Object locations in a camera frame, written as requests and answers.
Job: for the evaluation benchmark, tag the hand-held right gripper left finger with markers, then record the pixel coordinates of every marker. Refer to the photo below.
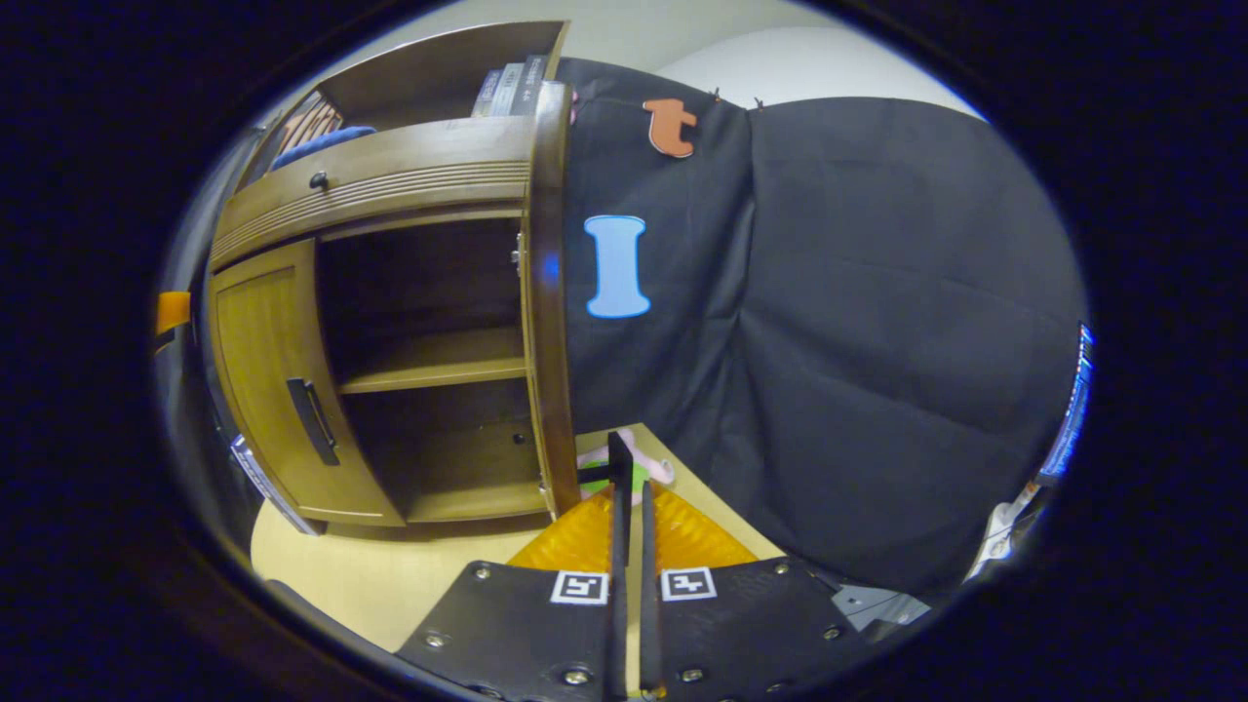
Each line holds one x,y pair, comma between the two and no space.
526,634

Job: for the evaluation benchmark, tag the black backdrop cloth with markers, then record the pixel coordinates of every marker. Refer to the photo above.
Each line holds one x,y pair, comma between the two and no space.
877,292

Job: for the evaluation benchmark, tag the grey metal bracket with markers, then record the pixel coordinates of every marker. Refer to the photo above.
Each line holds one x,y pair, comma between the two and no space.
877,606

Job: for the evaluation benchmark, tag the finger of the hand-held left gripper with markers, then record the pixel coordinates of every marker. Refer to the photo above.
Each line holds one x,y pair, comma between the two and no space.
173,312

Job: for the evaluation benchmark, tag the wooden cabinet shelf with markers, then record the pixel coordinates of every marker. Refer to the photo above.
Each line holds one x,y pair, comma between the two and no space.
439,369

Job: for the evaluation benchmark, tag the wooden double-door shoe cabinet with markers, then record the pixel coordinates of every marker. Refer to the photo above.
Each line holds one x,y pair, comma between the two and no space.
439,68

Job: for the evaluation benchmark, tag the book with picture cover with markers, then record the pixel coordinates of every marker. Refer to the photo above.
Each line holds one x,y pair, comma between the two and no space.
485,93

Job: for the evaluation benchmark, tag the wooden cabinet drawer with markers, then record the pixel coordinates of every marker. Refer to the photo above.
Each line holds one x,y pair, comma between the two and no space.
390,175

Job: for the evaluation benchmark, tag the pink and green toy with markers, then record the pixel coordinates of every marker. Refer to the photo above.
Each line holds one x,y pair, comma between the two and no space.
656,470

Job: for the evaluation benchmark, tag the pale spine book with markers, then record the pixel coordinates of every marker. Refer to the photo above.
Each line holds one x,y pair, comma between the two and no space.
510,88

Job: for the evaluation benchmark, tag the wooden shoe cabinet door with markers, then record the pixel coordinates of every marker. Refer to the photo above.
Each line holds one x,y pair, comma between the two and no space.
561,390
258,390

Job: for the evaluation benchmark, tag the round black drawer knob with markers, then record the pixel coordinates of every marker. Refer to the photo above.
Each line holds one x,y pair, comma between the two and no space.
319,180

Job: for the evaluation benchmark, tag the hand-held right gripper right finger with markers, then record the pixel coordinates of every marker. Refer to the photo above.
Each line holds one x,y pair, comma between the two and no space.
741,634

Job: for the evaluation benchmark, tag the blue folded towel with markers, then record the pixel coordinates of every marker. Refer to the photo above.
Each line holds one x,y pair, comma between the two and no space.
317,143

